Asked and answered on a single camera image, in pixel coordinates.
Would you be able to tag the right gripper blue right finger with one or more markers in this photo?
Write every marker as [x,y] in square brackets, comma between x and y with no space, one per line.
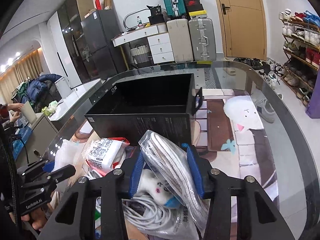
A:
[195,171]

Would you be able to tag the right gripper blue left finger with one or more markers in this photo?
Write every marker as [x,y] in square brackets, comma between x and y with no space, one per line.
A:
[136,175]

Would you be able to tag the clear bag with white cable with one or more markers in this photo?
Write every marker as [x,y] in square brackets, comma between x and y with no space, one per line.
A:
[169,164]

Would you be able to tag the grey white medicine bag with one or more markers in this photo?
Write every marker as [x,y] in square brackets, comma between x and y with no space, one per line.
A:
[154,220]

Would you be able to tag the person's left hand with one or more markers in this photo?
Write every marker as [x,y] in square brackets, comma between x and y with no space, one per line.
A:
[39,216]

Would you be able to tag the white red tissue pack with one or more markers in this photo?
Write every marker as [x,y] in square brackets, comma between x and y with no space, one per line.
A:
[106,154]

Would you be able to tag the black cardboard box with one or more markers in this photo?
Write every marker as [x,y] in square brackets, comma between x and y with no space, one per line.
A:
[164,104]

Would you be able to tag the white sneaker on floor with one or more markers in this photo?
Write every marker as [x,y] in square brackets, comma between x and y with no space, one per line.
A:
[265,110]

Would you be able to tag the blue puffer jacket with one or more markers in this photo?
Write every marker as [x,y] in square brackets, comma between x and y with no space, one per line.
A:
[43,89]

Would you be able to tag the white wicker basket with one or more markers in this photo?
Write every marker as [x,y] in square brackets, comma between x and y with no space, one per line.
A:
[140,54]

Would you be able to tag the dark glass cabinet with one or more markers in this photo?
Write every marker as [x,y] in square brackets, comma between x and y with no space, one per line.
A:
[71,14]

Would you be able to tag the purple bag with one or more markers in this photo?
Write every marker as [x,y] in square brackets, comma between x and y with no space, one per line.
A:
[313,108]

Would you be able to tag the white drawer desk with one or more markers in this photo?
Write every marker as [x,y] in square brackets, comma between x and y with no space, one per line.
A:
[158,41]

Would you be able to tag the silver suitcase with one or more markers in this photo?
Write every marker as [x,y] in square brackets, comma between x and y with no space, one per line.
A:
[202,39]

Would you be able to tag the beige suitcase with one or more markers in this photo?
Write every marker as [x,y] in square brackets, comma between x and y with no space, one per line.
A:
[180,40]

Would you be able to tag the black bag on desk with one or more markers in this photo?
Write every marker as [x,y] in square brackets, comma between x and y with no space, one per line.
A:
[156,16]

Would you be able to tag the plastic water bottle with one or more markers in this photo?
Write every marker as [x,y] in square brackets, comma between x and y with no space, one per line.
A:
[139,22]

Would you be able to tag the stacked shoe boxes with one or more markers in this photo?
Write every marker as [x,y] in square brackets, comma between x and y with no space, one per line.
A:
[194,9]

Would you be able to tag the teal suitcase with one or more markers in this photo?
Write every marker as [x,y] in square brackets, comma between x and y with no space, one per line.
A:
[175,9]

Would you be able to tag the dark grey refrigerator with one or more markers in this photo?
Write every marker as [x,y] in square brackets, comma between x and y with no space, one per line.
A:
[100,27]

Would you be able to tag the wooden door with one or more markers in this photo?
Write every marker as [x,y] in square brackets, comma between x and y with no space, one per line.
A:
[243,28]

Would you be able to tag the wooden shoe rack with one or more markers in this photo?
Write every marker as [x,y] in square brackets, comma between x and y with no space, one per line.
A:
[300,31]

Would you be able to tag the white plush keychain toy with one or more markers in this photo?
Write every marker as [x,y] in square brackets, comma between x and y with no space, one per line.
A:
[151,185]

